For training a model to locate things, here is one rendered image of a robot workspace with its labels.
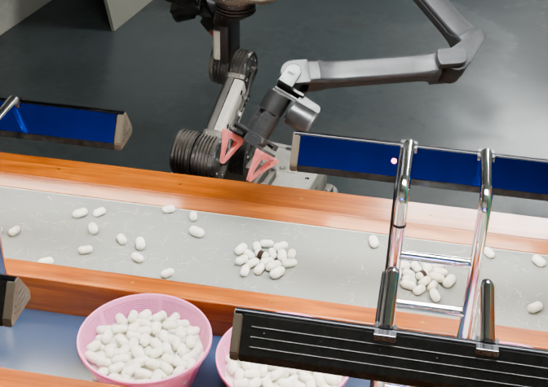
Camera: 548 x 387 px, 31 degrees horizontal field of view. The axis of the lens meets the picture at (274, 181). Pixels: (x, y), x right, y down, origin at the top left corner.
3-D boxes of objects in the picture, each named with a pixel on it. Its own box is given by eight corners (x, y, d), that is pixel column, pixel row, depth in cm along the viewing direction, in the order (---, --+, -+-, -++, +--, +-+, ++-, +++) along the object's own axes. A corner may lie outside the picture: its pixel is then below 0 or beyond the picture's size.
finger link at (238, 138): (224, 163, 229) (245, 128, 228) (244, 176, 224) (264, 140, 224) (206, 154, 223) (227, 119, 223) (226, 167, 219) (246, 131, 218)
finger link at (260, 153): (243, 176, 224) (263, 140, 224) (263, 189, 220) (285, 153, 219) (225, 167, 219) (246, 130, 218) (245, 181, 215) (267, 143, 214)
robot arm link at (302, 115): (285, 76, 228) (290, 60, 220) (329, 102, 227) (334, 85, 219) (259, 116, 224) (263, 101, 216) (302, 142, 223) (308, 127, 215)
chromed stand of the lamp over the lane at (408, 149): (377, 309, 218) (397, 134, 194) (469, 321, 215) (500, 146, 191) (369, 367, 202) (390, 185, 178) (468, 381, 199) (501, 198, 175)
